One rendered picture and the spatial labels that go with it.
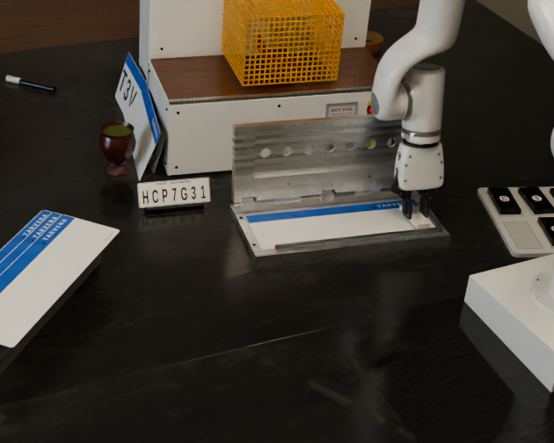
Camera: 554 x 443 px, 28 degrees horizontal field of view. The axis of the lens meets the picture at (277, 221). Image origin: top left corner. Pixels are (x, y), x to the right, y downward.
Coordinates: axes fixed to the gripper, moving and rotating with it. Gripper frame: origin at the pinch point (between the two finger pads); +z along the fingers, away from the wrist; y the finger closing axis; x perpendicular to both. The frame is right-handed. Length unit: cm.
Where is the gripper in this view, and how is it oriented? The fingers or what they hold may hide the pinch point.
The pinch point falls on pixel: (416, 207)
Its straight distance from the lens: 243.2
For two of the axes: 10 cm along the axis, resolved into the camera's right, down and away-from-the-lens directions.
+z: -0.2, 9.3, 3.7
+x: -3.0, -3.6, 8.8
